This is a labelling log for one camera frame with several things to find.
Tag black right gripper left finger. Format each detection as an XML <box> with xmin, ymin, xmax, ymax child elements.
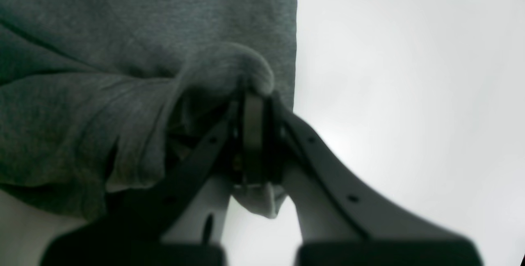
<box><xmin>41</xmin><ymin>94</ymin><xmax>269</xmax><ymax>266</ymax></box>

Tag grey T-shirt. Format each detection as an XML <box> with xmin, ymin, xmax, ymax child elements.
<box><xmin>0</xmin><ymin>0</ymin><xmax>297</xmax><ymax>221</ymax></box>

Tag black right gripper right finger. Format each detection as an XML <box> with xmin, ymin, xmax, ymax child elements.
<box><xmin>269</xmin><ymin>96</ymin><xmax>482</xmax><ymax>266</ymax></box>

